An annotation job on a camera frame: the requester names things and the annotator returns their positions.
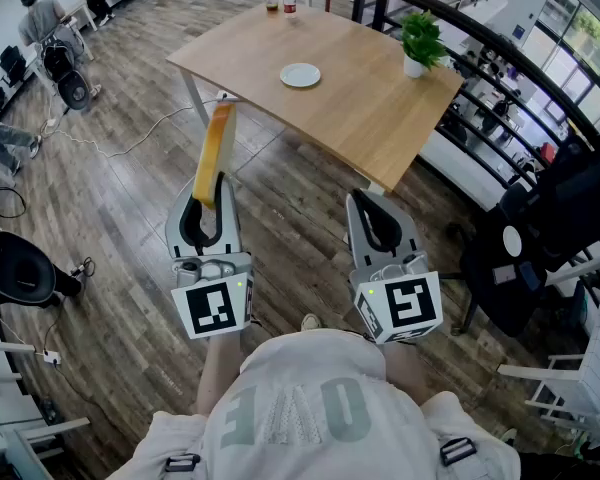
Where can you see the potted green plant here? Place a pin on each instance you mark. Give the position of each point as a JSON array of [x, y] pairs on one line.
[[420, 38]]

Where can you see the white table leg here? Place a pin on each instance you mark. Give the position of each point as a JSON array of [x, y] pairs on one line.
[[194, 95], [375, 188]]

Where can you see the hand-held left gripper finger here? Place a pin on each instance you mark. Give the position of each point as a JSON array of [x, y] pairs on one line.
[[230, 228], [174, 228]]

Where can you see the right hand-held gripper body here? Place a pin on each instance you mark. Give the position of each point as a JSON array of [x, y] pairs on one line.
[[412, 303]]

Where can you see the person's white shirt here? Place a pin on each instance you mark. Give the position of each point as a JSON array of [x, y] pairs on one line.
[[300, 418]]

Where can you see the person's right forearm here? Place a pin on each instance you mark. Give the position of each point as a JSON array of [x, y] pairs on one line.
[[402, 373]]

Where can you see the white power adapter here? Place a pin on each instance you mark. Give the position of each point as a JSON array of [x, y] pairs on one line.
[[52, 357]]

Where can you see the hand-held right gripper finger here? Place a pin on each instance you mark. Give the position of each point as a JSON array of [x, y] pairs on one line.
[[356, 238], [409, 240]]

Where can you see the person's white shoe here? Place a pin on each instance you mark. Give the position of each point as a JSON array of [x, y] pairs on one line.
[[310, 322], [508, 435]]

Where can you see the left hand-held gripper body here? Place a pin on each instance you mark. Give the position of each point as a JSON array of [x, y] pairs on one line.
[[215, 308]]

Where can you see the white plate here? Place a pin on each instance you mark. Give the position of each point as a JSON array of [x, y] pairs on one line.
[[300, 75]]

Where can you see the white power strip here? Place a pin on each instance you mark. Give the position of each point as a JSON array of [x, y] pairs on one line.
[[50, 123]]

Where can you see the black round chair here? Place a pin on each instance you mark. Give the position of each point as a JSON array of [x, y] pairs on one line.
[[17, 268]]

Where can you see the clear water bottle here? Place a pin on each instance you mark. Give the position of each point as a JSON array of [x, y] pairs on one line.
[[290, 0]]

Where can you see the black metal railing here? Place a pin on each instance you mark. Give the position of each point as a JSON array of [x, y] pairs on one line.
[[485, 33]]

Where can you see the white slatted shelf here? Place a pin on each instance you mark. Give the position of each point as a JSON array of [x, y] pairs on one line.
[[595, 358]]

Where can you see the bread slice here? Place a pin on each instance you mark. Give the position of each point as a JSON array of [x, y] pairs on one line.
[[214, 153]]

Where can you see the person's left forearm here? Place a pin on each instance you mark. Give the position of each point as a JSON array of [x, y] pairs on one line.
[[219, 373]]

